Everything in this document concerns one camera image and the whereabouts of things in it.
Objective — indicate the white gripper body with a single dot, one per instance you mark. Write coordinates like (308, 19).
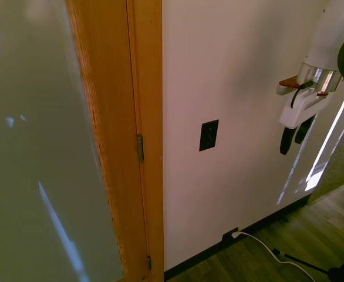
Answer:
(299, 107)

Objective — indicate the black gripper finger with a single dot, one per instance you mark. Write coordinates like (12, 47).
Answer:
(285, 141)
(302, 130)

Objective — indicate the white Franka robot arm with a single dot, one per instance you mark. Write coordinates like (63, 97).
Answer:
(326, 35)

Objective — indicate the black baseboard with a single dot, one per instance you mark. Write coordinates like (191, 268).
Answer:
(236, 241)

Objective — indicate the black tripod stand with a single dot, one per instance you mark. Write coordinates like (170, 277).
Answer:
(336, 265)

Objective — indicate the brass door hinge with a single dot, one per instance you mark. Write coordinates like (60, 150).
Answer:
(149, 262)
(139, 148)

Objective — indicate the wooden door with frosted panel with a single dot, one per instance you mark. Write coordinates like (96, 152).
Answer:
(43, 147)

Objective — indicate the wrist camera on red mount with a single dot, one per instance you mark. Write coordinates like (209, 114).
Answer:
(289, 85)

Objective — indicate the black light switch plate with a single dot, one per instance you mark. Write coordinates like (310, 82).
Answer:
(208, 135)

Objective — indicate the black wall outlet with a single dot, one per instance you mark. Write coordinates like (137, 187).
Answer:
(230, 234)

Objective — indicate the wooden door frame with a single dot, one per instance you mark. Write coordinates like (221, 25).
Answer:
(148, 88)

